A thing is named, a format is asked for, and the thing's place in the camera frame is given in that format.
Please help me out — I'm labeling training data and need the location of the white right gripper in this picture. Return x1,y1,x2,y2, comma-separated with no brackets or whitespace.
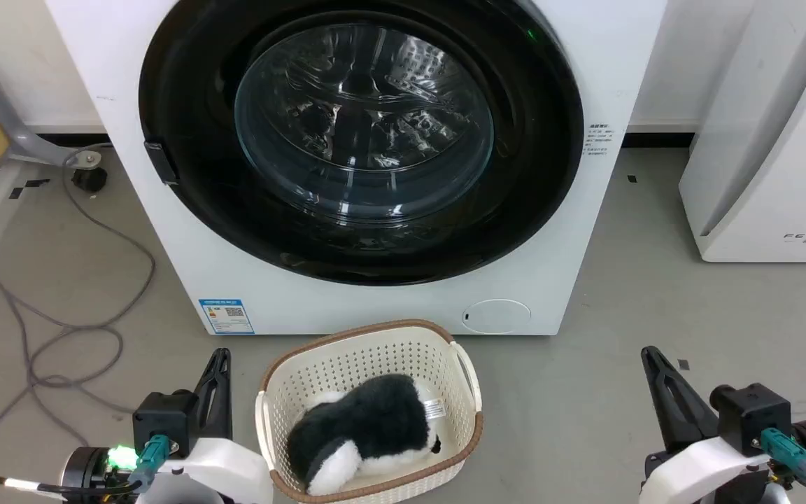
639,346,773,504

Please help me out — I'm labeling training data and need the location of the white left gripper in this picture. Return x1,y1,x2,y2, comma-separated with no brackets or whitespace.
134,348,274,504

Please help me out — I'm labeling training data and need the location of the white front-load washing machine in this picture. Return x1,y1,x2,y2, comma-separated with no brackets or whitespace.
45,0,668,337

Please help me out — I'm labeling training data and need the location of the round black glass washer door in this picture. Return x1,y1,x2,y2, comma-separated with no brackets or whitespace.
139,0,584,286

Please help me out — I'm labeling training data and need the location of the blue energy label sticker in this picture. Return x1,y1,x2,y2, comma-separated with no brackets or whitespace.
199,299,255,335

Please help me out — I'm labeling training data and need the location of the cream basket with brown rim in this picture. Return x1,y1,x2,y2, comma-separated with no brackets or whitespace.
255,319,484,504

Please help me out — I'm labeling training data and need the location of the black and white plush toy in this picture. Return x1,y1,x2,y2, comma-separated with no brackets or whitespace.
286,374,442,496

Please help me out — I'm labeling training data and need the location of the round white filter cover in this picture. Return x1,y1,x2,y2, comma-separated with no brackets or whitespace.
462,300,532,334

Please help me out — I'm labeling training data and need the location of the white air purifier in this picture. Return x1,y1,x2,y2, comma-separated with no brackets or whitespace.
679,0,806,263

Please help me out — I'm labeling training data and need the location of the black furniture foot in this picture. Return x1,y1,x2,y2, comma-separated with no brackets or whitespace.
71,167,108,193

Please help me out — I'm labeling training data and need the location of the small text warning sticker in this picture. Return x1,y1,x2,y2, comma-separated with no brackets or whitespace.
587,125,615,156

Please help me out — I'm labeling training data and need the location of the grey metal furniture leg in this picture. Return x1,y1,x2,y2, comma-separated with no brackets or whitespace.
0,70,113,169

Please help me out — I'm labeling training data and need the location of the right arm cable teal plug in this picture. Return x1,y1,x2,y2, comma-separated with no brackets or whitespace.
760,428,806,504

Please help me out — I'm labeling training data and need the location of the grey power cable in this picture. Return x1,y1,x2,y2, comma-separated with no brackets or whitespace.
0,143,157,491

